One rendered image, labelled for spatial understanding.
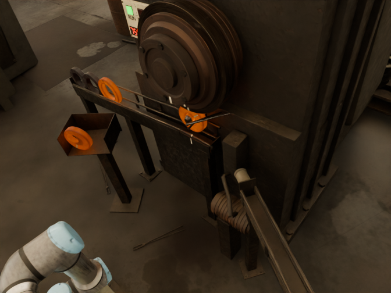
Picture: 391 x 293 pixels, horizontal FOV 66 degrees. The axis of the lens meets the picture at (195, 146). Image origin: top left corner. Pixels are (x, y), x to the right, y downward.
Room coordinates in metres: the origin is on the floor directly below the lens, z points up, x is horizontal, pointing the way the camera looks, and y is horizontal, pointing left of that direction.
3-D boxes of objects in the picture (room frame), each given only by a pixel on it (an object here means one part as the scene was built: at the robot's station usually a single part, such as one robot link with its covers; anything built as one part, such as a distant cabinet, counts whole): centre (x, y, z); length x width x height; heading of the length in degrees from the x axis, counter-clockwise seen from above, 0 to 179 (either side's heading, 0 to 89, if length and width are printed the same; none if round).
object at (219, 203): (0.76, -0.13, 0.27); 0.22 x 0.13 x 0.53; 43
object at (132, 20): (1.41, 0.14, 1.15); 0.26 x 0.02 x 0.18; 43
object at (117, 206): (1.27, 0.56, 0.36); 0.26 x 0.20 x 0.72; 78
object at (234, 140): (0.93, -0.18, 0.68); 0.11 x 0.08 x 0.24; 133
